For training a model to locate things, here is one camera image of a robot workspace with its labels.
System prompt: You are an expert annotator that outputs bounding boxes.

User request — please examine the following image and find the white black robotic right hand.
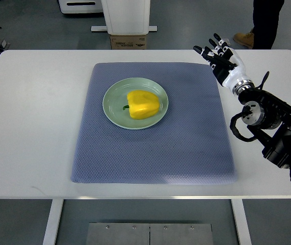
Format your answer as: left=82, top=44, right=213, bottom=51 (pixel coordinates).
left=193, top=33, right=254, bottom=96

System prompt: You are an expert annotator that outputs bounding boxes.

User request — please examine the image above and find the yellow bell pepper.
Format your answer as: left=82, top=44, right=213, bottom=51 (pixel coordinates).
left=122, top=90, right=160, bottom=119

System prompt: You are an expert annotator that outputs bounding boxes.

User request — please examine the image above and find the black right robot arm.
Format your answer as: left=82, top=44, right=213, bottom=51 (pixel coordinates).
left=230, top=83, right=291, bottom=181

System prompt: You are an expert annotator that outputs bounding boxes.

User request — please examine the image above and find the light green plate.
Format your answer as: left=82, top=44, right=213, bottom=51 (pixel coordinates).
left=102, top=78, right=169, bottom=130

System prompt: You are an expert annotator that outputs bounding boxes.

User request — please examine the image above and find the tan work boot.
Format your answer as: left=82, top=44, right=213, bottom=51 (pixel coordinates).
left=233, top=30, right=254, bottom=49

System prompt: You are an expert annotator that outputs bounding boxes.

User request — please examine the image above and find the person in dark trousers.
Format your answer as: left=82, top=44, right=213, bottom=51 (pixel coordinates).
left=253, top=0, right=285, bottom=50

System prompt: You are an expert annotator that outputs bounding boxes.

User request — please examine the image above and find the cardboard box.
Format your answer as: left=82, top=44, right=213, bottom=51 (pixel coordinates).
left=110, top=35, right=147, bottom=50

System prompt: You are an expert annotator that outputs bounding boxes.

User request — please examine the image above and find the blue textured mat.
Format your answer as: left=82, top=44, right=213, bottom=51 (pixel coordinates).
left=71, top=62, right=237, bottom=185

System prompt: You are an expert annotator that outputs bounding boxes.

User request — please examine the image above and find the white cabinet with slot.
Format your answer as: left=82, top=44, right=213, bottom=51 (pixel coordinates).
left=58, top=0, right=103, bottom=14

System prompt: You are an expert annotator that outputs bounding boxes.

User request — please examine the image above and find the white machine pedestal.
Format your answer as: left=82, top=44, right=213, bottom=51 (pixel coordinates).
left=91, top=0, right=157, bottom=35

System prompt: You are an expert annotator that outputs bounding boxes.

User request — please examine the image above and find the grey metal base plate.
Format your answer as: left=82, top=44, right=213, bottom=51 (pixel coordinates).
left=86, top=223, right=214, bottom=244

